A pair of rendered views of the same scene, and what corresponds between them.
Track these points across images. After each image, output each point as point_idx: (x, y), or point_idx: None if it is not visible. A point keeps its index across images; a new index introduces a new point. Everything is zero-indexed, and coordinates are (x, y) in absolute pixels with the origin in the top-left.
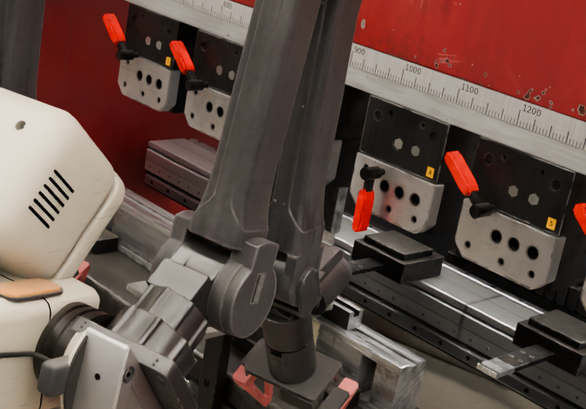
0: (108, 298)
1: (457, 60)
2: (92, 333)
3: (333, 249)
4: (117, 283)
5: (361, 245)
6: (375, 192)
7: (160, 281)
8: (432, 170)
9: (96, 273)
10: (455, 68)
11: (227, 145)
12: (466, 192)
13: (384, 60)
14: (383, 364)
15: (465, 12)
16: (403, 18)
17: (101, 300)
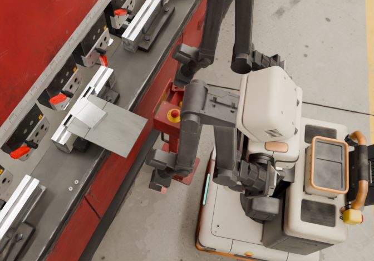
0: (73, 202)
1: None
2: (285, 68)
3: (183, 44)
4: (63, 202)
5: None
6: (96, 55)
7: (259, 62)
8: (105, 26)
9: (57, 216)
10: None
11: (251, 33)
12: (126, 12)
13: (79, 28)
14: (110, 76)
15: None
16: (78, 10)
17: (72, 207)
